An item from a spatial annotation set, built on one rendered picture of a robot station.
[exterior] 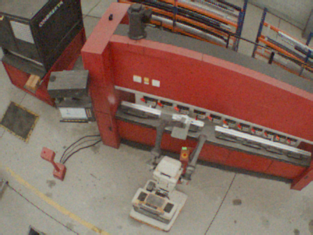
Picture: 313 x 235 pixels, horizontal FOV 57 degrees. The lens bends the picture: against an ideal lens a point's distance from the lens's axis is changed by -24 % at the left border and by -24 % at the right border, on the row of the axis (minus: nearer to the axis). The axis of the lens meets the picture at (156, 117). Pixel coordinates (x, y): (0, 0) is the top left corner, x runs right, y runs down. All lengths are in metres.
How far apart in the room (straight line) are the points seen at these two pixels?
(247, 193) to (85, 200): 2.52
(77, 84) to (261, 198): 3.31
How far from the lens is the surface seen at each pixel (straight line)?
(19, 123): 6.16
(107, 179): 5.35
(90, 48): 3.61
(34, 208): 5.50
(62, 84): 3.85
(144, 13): 3.36
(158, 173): 4.03
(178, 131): 4.51
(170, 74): 3.84
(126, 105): 4.71
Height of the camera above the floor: 5.03
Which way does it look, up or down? 62 degrees down
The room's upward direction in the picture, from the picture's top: 1 degrees clockwise
